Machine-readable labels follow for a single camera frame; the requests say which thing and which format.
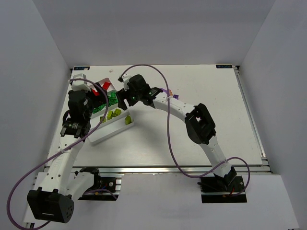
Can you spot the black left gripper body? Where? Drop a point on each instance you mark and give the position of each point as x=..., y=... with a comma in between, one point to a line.
x=95, y=101

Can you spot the red sloped lego brick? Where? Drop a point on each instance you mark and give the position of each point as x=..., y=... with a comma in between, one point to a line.
x=106, y=85

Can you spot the blue label sticker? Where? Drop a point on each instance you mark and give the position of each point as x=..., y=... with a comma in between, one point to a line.
x=223, y=66
x=81, y=68

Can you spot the green long brick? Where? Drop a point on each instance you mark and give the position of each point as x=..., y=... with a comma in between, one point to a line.
x=99, y=108

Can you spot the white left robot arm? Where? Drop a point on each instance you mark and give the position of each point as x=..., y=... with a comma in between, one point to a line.
x=54, y=198

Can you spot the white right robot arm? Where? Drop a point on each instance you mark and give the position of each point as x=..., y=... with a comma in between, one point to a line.
x=197, y=119

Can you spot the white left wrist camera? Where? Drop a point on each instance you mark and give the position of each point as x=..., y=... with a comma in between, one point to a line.
x=78, y=83

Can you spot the blue label sticker left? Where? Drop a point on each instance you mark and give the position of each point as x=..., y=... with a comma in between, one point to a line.
x=81, y=68

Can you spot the lime lego brick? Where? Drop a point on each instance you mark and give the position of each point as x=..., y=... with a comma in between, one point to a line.
x=128, y=120
x=116, y=113

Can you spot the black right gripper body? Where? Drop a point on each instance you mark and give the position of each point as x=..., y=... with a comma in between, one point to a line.
x=122, y=100

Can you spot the blue label sticker right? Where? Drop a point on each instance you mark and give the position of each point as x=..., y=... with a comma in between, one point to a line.
x=223, y=66

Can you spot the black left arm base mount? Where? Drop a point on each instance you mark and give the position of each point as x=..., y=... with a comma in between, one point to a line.
x=100, y=182

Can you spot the red rounded lego brick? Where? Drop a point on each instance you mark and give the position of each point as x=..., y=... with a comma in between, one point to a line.
x=95, y=92

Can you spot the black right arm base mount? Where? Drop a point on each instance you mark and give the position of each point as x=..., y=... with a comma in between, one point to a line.
x=223, y=190

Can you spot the white divided sorting tray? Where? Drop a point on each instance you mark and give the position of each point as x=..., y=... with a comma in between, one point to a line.
x=109, y=126

